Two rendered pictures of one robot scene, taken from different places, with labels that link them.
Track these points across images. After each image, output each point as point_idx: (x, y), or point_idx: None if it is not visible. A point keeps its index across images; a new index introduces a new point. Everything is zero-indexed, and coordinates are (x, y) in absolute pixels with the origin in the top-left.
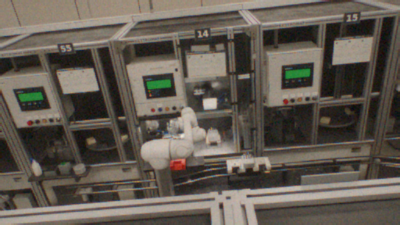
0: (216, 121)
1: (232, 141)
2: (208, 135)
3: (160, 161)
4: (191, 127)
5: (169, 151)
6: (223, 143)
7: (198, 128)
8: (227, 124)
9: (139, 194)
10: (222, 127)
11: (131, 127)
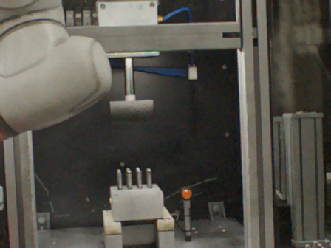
0: (145, 177)
1: (226, 240)
2: (117, 193)
3: None
4: (29, 22)
5: None
6: (182, 246)
7: (66, 37)
8: (196, 195)
9: None
10: (171, 209)
11: None
